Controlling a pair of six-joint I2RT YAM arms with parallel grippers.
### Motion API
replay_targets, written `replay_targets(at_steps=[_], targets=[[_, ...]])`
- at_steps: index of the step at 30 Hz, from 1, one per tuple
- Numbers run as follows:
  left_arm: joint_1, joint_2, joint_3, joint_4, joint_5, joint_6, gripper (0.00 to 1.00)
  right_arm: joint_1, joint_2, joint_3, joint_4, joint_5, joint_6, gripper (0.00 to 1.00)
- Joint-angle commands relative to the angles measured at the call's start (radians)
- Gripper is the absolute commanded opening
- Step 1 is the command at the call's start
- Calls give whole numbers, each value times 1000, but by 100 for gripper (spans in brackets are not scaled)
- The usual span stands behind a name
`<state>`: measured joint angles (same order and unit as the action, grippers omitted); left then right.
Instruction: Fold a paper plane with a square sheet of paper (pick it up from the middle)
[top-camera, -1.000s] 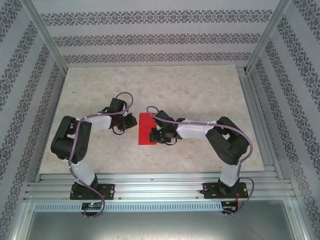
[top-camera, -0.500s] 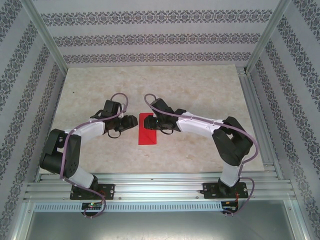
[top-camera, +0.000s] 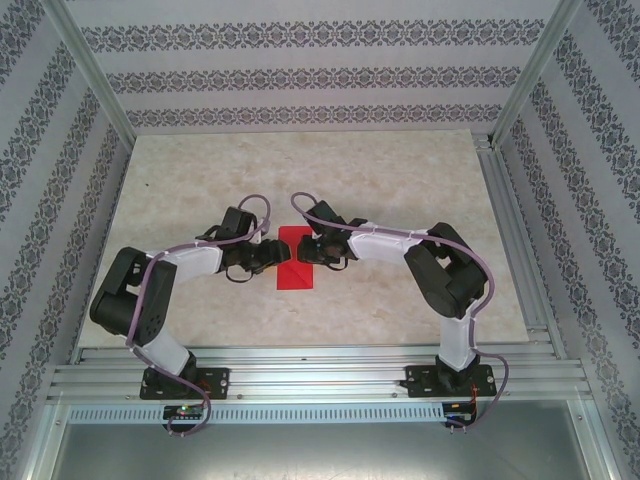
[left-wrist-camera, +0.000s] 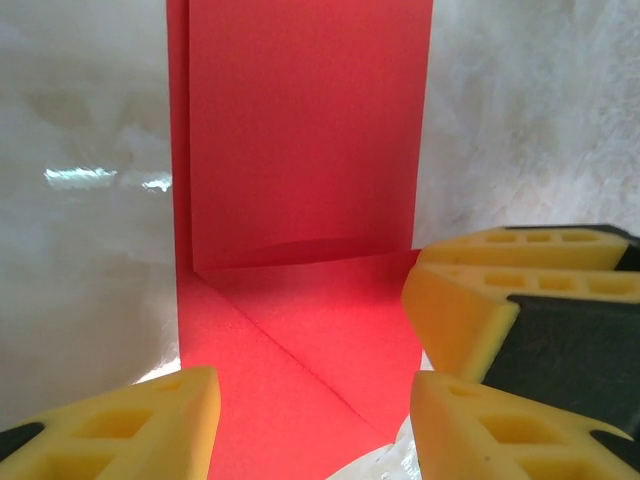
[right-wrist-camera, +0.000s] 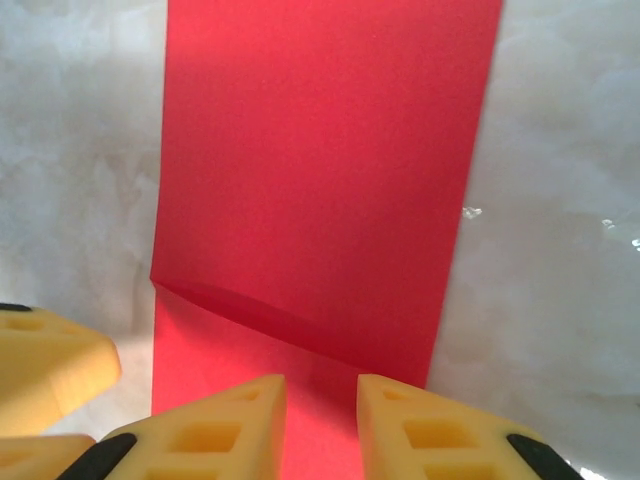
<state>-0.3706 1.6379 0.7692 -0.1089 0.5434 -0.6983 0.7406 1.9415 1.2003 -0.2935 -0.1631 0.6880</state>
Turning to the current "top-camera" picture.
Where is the red square paper sheet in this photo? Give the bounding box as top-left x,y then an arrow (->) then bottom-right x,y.
275,225 -> 315,291

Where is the long aluminium mounting rail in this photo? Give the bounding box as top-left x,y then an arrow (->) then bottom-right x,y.
47,344 -> 594,404

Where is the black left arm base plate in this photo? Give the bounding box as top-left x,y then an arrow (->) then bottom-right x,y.
139,367 -> 231,401

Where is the slotted grey cable duct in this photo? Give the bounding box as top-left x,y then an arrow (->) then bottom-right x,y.
67,403 -> 471,425

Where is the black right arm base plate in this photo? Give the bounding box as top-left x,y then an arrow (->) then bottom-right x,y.
404,364 -> 499,400

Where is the aluminium side rail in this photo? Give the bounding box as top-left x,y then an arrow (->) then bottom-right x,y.
474,134 -> 569,361

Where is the aluminium frame post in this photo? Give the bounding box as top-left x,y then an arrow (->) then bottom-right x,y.
42,0 -> 139,146
492,0 -> 586,149

